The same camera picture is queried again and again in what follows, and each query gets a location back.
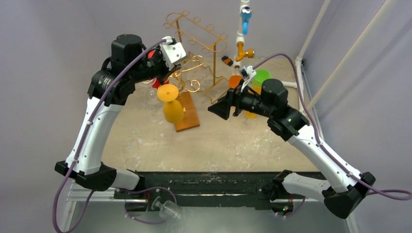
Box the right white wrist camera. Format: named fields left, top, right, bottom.
left=239, top=65, right=257, bottom=92

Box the clear wine glass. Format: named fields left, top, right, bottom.
left=140, top=78, right=157, bottom=100

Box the yellow goblet front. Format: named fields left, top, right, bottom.
left=157, top=84, right=184, bottom=124

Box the gold tall wire rack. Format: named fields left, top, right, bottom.
left=163, top=10, right=228, bottom=104

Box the gold swirl wine glass rack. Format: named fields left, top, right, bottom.
left=141, top=55, right=205, bottom=133

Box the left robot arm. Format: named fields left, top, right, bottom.
left=54, top=34, right=187, bottom=199

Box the small black orange object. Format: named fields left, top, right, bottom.
left=221, top=55, right=234, bottom=67

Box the green plastic cup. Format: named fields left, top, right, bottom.
left=252, top=69, right=272, bottom=87

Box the white pvc pipe frame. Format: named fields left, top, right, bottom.
left=232, top=0, right=332, bottom=113

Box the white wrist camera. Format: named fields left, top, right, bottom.
left=239, top=65, right=257, bottom=92
left=160, top=36, right=188, bottom=70

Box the orange plastic goblet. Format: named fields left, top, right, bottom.
left=228, top=75, right=243, bottom=89

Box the small clear tumbler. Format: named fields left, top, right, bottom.
left=151, top=197, right=182, bottom=220

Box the yellow goblet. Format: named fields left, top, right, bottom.
left=243, top=86, right=261, bottom=119
left=157, top=84, right=184, bottom=124

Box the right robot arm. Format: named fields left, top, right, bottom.
left=208, top=79, right=376, bottom=219

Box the orange faucet tap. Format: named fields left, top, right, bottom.
left=235, top=41, right=255, bottom=62

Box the aluminium rail frame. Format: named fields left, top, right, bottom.
left=59, top=179, right=360, bottom=233

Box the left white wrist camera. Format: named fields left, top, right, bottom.
left=160, top=36, right=188, bottom=70

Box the red plastic goblet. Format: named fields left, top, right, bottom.
left=147, top=49, right=169, bottom=89

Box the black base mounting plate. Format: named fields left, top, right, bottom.
left=114, top=172, right=303, bottom=212

